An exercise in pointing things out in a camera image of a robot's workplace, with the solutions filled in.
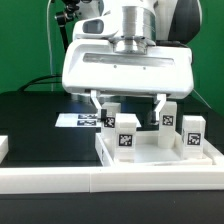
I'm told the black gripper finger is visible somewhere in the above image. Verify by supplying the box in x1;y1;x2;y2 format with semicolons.
149;94;166;125
90;90;107;122

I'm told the white square table top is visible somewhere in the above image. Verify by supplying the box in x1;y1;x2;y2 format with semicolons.
95;131;224;166

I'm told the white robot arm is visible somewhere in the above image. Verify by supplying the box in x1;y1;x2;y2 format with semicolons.
62;0;202;124

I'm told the white sheet with tags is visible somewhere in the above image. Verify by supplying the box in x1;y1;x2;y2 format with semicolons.
54;113;142;129

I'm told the white front fence bar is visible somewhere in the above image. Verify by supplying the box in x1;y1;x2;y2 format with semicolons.
0;166;224;194

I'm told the white fence bar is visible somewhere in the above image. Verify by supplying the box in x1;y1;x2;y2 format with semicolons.
0;166;224;194
0;135;8;164

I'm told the white left fence bar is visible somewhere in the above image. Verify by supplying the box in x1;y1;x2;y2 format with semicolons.
0;135;8;164

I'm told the black cable bundle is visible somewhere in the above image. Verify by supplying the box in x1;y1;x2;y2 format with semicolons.
17;74;64;93

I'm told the thin white cable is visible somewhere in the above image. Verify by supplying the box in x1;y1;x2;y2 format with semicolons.
46;0;55;92

